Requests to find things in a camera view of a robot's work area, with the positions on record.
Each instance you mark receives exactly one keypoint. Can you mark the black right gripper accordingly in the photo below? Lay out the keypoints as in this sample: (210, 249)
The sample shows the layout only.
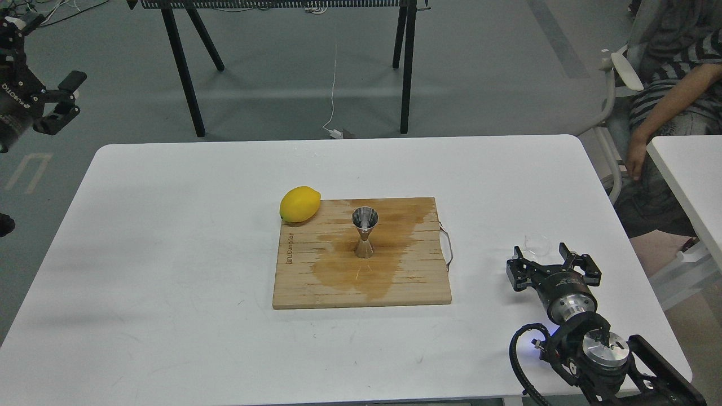
(562, 291)

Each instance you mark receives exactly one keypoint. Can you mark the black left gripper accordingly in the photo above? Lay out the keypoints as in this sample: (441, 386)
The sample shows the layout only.
(26, 104)

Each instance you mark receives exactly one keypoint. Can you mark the small clear glass beaker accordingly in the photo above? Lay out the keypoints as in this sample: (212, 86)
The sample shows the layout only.
(536, 245)

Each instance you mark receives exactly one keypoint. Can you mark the steel double jigger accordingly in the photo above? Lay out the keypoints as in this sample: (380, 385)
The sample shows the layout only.
(364, 219)

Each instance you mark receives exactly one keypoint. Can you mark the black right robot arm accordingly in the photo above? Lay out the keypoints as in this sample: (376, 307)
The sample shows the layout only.
(583, 351)

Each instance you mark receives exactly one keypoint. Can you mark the person's bare hand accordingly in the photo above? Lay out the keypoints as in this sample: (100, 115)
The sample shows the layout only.
(636, 156)

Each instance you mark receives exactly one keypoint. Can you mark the white side table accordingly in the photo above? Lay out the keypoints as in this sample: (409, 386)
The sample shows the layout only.
(691, 165)

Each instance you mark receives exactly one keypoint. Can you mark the white office chair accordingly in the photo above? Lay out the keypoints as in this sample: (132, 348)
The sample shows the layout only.
(622, 81)

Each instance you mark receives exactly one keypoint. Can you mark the wooden cutting board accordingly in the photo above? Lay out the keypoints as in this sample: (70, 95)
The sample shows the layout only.
(318, 268)

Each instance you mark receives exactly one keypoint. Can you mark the seated person striped shirt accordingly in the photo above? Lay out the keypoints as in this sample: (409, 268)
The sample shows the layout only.
(680, 71)

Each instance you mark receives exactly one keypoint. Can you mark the yellow lemon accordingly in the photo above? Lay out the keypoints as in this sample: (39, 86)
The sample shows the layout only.
(299, 204)

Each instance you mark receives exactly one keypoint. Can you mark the black metal table frame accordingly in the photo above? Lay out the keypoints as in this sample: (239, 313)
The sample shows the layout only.
(296, 38)

